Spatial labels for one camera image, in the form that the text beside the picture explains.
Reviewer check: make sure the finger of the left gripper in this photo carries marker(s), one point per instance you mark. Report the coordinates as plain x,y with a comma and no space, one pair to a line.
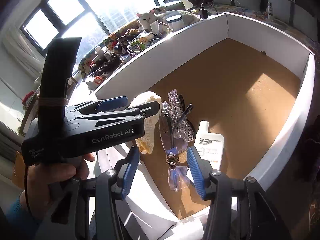
92,107
144,110

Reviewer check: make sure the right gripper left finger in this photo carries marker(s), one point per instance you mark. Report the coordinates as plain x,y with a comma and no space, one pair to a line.
114,184

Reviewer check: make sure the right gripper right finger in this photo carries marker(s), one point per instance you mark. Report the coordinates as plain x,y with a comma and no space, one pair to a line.
215,186

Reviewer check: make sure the person's left hand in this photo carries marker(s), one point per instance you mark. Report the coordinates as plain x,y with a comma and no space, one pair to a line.
36,198

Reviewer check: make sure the cream knitted cloth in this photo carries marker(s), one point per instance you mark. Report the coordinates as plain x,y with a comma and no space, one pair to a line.
151,117

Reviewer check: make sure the clear glasses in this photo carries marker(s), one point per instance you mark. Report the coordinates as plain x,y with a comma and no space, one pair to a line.
176,132

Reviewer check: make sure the white sunscreen bottle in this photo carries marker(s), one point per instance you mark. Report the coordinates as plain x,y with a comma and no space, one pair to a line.
209,145

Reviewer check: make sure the white cat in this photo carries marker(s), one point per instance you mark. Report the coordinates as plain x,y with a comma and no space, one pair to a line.
148,18

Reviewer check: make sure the white cardboard storage box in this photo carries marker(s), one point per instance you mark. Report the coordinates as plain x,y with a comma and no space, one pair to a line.
252,82

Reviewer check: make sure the white round jar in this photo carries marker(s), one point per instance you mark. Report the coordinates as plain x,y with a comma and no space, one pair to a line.
175,22

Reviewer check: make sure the black phone charger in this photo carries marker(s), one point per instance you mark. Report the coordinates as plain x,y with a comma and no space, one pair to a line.
203,12

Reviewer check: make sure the small white lotion bottle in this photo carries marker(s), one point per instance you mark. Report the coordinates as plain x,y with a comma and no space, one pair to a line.
269,11

